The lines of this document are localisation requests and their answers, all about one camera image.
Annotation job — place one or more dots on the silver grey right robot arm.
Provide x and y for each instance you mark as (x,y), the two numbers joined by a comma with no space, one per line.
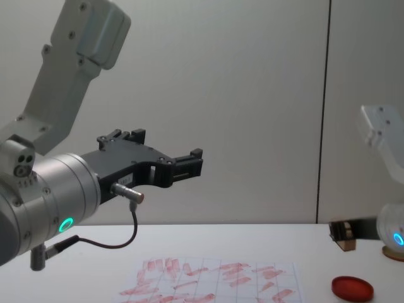
(386,148)

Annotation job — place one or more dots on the small wooden stamp block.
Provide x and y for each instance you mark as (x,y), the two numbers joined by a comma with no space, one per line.
(348,245)

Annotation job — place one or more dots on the round tan wooden disc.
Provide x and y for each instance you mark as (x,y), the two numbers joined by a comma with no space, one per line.
(391,254)

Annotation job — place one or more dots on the white grid paper red marks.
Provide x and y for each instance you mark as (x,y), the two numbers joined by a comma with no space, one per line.
(214,281)

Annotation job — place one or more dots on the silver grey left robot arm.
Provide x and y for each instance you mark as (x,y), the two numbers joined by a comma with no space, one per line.
(60,180)

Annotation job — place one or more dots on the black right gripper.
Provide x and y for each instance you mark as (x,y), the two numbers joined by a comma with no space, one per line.
(364,228)

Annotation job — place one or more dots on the round red ink pad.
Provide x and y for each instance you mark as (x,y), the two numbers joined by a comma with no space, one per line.
(352,286)

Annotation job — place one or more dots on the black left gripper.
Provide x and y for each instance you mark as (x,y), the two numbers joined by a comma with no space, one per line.
(126,161)

